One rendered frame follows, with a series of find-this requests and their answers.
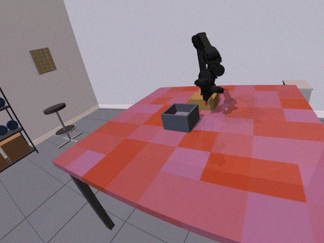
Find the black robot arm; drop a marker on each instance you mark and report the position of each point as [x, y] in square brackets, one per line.
[207, 54]

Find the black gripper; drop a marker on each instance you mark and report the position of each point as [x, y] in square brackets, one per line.
[208, 91]

